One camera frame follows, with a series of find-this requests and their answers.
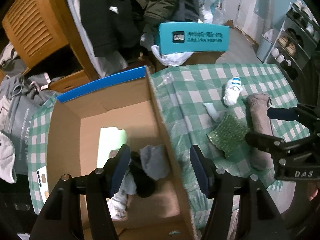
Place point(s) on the beige cloth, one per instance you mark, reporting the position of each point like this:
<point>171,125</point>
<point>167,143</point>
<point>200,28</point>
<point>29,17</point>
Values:
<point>260,120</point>

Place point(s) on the large brown cardboard box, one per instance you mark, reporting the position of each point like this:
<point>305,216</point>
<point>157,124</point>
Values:
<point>205,58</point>

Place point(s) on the green glittery cloth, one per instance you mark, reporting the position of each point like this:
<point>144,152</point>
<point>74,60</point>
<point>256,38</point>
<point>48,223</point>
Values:
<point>230,132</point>

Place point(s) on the grey clothing pile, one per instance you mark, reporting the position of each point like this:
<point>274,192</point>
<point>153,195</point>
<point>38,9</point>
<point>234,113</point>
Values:
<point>22,87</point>

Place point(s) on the person's right hand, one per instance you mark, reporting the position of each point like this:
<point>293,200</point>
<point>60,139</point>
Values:
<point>314,192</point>

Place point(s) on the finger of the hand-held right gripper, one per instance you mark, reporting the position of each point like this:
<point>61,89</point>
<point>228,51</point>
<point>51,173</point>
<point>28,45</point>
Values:
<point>262,140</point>
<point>282,113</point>

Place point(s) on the light green towel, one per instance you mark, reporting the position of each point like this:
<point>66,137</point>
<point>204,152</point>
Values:
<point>110,140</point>

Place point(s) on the black sock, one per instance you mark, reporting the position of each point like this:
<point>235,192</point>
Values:
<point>143,182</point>

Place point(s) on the grey shoe rack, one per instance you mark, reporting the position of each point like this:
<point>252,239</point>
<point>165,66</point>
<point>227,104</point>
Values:
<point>300,52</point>

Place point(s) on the wooden louvered cabinet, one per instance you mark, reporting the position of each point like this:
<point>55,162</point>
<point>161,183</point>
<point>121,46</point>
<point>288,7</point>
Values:
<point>32,22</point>

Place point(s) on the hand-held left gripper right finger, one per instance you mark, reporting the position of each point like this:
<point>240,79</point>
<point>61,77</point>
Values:
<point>200,170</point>

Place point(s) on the white smartphone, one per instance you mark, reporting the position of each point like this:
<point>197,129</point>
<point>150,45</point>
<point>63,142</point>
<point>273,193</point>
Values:
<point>42,180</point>

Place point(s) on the pale blue trash bin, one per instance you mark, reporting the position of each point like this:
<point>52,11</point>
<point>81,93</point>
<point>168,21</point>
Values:
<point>265,47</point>

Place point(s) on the white hanging garment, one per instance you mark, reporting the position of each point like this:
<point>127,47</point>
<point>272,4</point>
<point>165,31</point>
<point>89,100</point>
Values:
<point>72,10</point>

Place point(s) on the rows of shoes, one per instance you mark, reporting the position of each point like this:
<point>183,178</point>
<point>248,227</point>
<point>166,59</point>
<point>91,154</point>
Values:
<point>287,45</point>

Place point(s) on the white plastic bag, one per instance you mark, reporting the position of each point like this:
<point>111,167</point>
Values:
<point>172,58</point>

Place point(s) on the clothes inside cabinet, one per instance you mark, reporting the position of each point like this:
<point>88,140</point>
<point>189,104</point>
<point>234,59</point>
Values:
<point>12,60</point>

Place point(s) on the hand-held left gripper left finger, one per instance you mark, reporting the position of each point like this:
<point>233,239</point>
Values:
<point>120,170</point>

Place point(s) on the white door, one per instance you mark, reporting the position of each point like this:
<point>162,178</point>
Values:
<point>250,2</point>

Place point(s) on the blue-rimmed cardboard box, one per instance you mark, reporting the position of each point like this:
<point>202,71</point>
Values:
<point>87,120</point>

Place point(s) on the plain white sock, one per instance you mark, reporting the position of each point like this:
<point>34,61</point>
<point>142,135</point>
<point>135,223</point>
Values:
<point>130,185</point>

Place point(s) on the green checked tablecloth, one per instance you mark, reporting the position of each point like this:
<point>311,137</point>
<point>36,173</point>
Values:
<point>190,85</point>

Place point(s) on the grey printed tote bag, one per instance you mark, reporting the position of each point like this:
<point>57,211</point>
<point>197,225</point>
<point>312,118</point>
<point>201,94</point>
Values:
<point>22,125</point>

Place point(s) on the dark olive hanging jacket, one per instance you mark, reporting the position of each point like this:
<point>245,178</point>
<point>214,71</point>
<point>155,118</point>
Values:
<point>162,0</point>

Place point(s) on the teal printed box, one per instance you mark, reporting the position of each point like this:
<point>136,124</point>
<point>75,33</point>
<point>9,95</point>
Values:
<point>192,38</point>

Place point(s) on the clear plastic bag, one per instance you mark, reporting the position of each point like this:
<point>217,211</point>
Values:
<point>219,17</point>

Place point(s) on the white towel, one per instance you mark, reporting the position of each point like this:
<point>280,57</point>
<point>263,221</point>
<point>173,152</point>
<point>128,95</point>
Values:
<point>6,157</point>

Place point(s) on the black hanging coat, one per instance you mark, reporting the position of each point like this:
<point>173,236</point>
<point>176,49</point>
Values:
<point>105,17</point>

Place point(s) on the blue striped white sock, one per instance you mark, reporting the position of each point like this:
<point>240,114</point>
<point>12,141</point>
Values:
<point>231,95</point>

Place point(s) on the small pale blue cloth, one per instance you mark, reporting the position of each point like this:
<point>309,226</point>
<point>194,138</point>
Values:
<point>211,111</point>

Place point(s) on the patterned white sock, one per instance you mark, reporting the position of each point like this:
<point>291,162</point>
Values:
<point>119,205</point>

